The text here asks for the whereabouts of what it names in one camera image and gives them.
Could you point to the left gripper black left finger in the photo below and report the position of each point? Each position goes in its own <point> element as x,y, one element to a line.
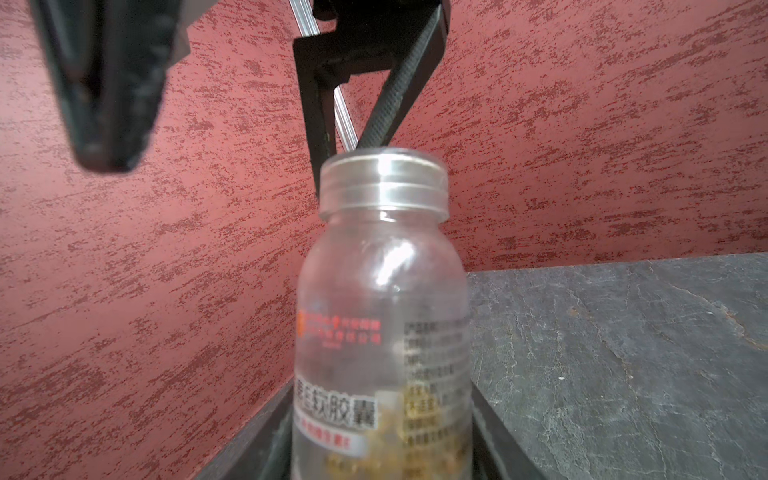
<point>262,448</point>

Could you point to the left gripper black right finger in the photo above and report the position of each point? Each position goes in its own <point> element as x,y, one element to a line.
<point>496,455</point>

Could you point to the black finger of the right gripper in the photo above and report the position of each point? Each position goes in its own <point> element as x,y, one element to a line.
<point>108,63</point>
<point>406,39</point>

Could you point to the amber glass pill jar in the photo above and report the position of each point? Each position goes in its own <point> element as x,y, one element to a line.
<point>382,385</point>

